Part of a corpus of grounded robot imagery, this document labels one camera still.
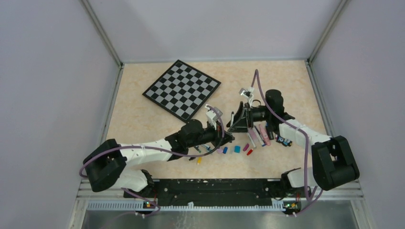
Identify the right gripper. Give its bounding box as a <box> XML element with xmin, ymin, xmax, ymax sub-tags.
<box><xmin>226</xmin><ymin>102</ymin><xmax>271</xmax><ymax>133</ymax></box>

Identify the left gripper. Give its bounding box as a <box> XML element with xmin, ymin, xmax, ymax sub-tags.
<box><xmin>187</xmin><ymin>120</ymin><xmax>234</xmax><ymax>149</ymax></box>

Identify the navy cap marker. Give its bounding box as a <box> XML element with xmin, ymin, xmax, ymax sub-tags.
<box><xmin>229</xmin><ymin>112</ymin><xmax>234</xmax><ymax>127</ymax></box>

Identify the light blue highlighter cap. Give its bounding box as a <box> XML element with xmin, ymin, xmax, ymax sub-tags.
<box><xmin>234</xmin><ymin>146</ymin><xmax>241</xmax><ymax>153</ymax></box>

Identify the pink highlighter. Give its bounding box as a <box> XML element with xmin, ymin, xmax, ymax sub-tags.
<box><xmin>259</xmin><ymin>125</ymin><xmax>271</xmax><ymax>146</ymax></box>

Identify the black highlighter blue cap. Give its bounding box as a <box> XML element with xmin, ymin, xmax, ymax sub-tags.
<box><xmin>266</xmin><ymin>125</ymin><xmax>275</xmax><ymax>140</ymax></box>

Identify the purple pen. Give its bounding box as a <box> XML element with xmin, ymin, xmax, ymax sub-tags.
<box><xmin>256</xmin><ymin>131</ymin><xmax>266</xmax><ymax>146</ymax></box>

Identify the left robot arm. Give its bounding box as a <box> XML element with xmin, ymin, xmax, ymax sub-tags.
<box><xmin>79</xmin><ymin>119</ymin><xmax>234</xmax><ymax>197</ymax></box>

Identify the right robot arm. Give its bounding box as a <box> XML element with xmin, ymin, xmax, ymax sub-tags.
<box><xmin>226</xmin><ymin>88</ymin><xmax>360</xmax><ymax>197</ymax></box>

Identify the owl eraser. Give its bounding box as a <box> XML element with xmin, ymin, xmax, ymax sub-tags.
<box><xmin>276</xmin><ymin>135</ymin><xmax>292</xmax><ymax>147</ymax></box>

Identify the black grey chessboard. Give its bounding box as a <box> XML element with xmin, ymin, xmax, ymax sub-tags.
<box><xmin>142</xmin><ymin>60</ymin><xmax>221</xmax><ymax>123</ymax></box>

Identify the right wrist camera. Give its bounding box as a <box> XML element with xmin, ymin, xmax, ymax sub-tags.
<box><xmin>239</xmin><ymin>87</ymin><xmax>254</xmax><ymax>107</ymax></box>

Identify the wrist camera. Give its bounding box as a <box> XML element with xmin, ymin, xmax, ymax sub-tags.
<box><xmin>204</xmin><ymin>104</ymin><xmax>223</xmax><ymax>130</ymax></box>
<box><xmin>239</xmin><ymin>87</ymin><xmax>254</xmax><ymax>107</ymax></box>

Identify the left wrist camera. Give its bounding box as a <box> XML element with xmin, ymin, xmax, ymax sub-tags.
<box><xmin>204</xmin><ymin>104</ymin><xmax>223</xmax><ymax>130</ymax></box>

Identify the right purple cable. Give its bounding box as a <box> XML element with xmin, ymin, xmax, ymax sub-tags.
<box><xmin>251</xmin><ymin>69</ymin><xmax>323</xmax><ymax>217</ymax></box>

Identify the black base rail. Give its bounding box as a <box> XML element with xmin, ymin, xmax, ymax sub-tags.
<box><xmin>139</xmin><ymin>178</ymin><xmax>305</xmax><ymax>207</ymax></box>

